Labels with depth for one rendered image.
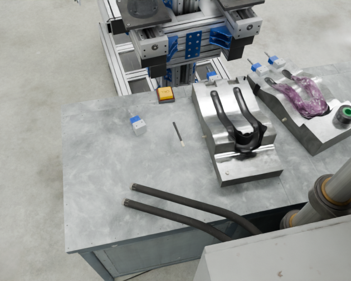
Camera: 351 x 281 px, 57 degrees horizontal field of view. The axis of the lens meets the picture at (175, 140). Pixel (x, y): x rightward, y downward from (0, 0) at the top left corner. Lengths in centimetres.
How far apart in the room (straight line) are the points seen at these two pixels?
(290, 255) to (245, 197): 78
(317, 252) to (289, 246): 4
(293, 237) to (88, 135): 110
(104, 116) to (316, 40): 240
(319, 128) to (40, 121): 198
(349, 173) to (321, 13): 312
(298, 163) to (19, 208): 172
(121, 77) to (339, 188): 195
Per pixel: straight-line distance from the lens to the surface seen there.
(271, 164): 137
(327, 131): 149
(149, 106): 155
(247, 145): 138
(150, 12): 163
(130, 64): 261
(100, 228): 129
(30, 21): 359
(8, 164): 255
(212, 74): 165
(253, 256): 57
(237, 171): 132
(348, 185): 79
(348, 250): 63
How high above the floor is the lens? 201
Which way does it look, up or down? 57 degrees down
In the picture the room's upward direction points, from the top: 2 degrees clockwise
